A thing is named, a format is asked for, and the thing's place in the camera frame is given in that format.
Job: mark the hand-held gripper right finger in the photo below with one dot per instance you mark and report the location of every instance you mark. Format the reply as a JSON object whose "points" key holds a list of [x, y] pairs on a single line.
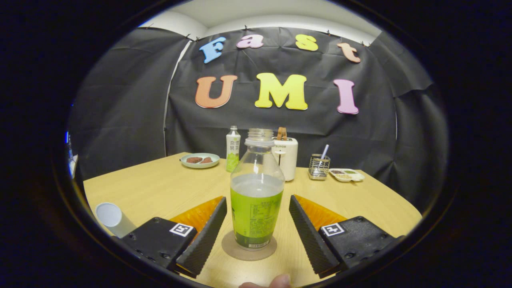
{"points": [[314, 242]]}

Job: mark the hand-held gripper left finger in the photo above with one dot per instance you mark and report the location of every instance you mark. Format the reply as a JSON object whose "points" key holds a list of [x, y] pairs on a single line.
{"points": [[204, 242]]}

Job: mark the round brown coaster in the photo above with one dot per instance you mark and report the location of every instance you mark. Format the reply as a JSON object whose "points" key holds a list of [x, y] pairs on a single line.
{"points": [[232, 250]]}

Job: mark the clear juice bottle green label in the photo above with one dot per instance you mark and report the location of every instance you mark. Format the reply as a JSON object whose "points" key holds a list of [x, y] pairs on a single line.
{"points": [[256, 212]]}

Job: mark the pale grey cup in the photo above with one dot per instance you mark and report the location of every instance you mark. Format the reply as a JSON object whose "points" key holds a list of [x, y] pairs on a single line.
{"points": [[116, 222]]}

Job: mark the capped bottle white green label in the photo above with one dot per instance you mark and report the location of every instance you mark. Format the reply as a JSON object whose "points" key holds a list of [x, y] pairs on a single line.
{"points": [[233, 148]]}

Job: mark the wooden table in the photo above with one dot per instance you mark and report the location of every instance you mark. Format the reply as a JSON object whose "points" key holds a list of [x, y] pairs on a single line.
{"points": [[160, 188]]}

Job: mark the white divided dish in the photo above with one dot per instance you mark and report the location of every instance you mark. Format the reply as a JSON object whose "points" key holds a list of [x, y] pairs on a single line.
{"points": [[346, 175]]}

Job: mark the pale green plate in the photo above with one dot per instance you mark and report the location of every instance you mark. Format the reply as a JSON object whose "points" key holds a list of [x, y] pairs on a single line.
{"points": [[200, 165]]}

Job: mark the brown food piece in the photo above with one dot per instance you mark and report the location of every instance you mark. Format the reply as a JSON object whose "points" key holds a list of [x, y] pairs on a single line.
{"points": [[207, 160], [194, 160]]}

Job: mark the white toaster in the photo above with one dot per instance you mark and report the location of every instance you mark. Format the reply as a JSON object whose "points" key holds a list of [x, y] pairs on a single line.
{"points": [[289, 160]]}

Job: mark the white spoon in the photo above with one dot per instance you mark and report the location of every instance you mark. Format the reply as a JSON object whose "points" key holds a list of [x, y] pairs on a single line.
{"points": [[324, 151]]}

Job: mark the brown bread slice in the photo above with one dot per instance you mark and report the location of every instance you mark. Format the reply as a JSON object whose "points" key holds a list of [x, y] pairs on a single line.
{"points": [[281, 134]]}

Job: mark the black backdrop cloth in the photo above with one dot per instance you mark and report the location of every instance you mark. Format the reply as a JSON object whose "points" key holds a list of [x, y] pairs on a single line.
{"points": [[120, 100]]}

